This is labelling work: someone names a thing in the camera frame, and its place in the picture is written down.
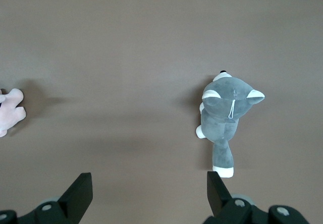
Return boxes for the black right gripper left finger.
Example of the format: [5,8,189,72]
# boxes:
[17,173,93,224]

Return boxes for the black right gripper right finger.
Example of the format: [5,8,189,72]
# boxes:
[204,171,268,224]

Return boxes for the grey and white plush cat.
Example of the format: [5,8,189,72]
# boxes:
[195,70,266,179]

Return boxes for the pale pink white plush dog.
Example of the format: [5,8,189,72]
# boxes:
[0,88,27,138]

